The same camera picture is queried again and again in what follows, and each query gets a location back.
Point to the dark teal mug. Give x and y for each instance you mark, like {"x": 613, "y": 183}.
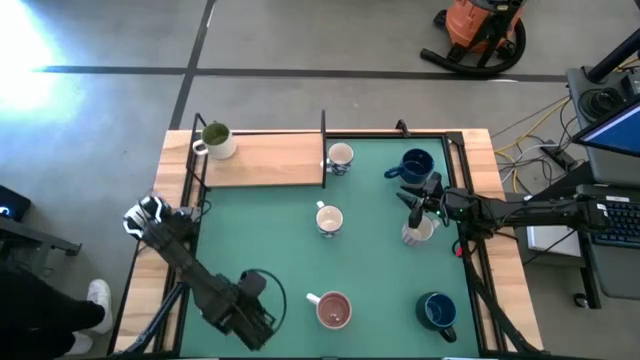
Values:
{"x": 436, "y": 310}

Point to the black clamp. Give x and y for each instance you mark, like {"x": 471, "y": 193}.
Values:
{"x": 402, "y": 129}

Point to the plain white mug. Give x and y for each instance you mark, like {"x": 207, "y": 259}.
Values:
{"x": 422, "y": 236}

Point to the white mug blue flowers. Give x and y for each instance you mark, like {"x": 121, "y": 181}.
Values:
{"x": 341, "y": 155}

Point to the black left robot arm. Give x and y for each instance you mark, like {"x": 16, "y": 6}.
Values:
{"x": 185, "y": 260}

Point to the person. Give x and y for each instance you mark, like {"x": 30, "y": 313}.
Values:
{"x": 35, "y": 320}

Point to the black keyboard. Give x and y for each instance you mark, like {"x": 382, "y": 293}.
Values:
{"x": 622, "y": 222}

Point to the navy mug tan base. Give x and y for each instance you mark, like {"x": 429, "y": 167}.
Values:
{"x": 415, "y": 165}

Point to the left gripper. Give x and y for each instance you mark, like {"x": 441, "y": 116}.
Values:
{"x": 250, "y": 327}

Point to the black monitor pole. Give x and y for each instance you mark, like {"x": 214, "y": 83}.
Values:
{"x": 612, "y": 60}

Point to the green table mat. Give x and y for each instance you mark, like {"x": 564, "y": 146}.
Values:
{"x": 300, "y": 270}

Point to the black metal table frame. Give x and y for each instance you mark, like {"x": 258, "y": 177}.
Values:
{"x": 456, "y": 137}

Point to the grey equipment cart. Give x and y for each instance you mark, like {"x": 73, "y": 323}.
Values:
{"x": 620, "y": 272}

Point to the white box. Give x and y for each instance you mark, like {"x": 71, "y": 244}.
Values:
{"x": 550, "y": 242}

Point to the black device with light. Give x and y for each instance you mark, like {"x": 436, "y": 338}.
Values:
{"x": 12, "y": 202}

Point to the small red tag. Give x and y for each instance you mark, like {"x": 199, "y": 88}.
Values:
{"x": 457, "y": 251}

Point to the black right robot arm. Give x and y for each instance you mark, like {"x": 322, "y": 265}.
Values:
{"x": 525, "y": 212}

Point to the black caster wheel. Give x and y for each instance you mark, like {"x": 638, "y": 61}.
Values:
{"x": 580, "y": 300}

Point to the black power strip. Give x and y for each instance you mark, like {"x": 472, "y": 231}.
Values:
{"x": 560, "y": 156}

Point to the pink mug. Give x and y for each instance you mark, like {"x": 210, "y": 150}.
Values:
{"x": 334, "y": 310}

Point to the orange shop vacuum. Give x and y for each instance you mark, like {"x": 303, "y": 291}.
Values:
{"x": 465, "y": 22}

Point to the grey metal stand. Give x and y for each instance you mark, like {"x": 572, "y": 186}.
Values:
{"x": 45, "y": 242}

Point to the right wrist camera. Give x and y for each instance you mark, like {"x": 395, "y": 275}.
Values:
{"x": 457, "y": 207}

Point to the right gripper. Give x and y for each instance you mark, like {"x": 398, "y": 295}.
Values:
{"x": 435, "y": 206}

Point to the white mug green inside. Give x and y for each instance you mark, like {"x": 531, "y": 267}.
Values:
{"x": 216, "y": 135}

